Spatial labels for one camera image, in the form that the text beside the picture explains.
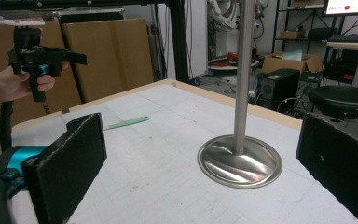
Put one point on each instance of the monitor with white screen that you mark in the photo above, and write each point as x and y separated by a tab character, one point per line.
349	6

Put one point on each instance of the round white table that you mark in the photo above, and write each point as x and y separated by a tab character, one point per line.
227	65

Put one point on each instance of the black keyboard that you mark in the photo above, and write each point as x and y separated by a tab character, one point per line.
352	38

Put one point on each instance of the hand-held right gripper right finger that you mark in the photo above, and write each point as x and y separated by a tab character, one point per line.
338	161

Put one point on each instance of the open cardboard box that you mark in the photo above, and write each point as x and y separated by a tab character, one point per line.
292	62

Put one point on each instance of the black metal frame post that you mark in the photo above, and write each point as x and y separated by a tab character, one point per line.
178	40

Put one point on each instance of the black computer case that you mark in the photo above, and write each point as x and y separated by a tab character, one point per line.
278	87

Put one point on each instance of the white panel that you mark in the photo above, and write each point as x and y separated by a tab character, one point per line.
196	37

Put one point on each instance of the white desk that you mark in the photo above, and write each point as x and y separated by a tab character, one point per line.
354	46

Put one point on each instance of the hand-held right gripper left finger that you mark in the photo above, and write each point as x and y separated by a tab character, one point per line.
65	168

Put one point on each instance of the steel stand with round base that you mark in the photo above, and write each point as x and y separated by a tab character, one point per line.
240	155

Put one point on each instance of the black shelf rack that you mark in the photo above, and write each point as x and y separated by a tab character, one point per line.
287	28

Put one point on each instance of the small cardboard box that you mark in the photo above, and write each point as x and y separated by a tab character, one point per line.
292	34

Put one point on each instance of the brown cardboard sheet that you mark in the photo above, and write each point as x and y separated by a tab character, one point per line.
112	56

